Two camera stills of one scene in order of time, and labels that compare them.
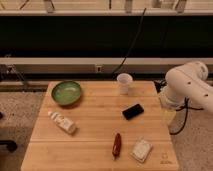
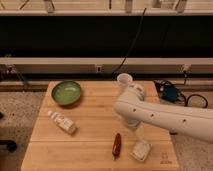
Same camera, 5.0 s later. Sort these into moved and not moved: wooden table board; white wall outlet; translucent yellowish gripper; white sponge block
Moved: translucent yellowish gripper
Not moved: white wall outlet; white sponge block; wooden table board
